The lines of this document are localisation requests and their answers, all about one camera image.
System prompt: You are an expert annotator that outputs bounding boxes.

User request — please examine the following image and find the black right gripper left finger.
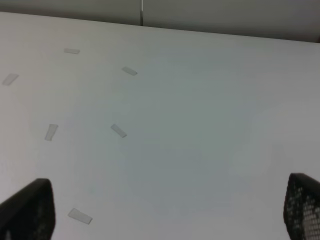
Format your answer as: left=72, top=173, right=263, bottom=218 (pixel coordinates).
left=0, top=178, right=56, bottom=240

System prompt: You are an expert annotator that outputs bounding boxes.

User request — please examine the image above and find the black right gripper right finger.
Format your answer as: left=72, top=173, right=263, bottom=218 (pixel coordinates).
left=283, top=173, right=320, bottom=240

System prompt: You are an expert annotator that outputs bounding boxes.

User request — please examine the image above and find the clear tape marker lower right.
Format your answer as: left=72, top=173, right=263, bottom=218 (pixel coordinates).
left=68, top=208, right=93, bottom=225

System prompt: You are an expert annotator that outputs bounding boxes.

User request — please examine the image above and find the clear tape marker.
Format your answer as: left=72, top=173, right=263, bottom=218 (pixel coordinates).
left=63, top=48, right=81, bottom=55
left=2, top=73, right=19, bottom=86
left=122, top=66, right=138, bottom=76
left=68, top=208, right=93, bottom=225
left=110, top=124, right=127, bottom=138
left=44, top=124, right=59, bottom=141

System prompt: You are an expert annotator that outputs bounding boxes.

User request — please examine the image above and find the clear tape marker centre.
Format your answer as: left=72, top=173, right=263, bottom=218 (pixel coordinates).
left=44, top=124, right=59, bottom=141

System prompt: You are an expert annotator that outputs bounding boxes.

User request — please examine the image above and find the clear tape marker middle right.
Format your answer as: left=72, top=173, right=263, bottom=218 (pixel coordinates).
left=110, top=124, right=127, bottom=138

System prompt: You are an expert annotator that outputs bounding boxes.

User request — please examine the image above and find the clear tape marker far left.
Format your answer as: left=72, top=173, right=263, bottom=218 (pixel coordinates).
left=2, top=73, right=19, bottom=86

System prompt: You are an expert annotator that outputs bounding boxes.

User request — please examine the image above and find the clear tape marker upper middle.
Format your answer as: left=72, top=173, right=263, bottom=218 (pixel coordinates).
left=63, top=48, right=81, bottom=55

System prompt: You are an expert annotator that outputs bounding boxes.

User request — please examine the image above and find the clear tape marker upper right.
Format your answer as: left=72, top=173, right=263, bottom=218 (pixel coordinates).
left=122, top=66, right=138, bottom=76

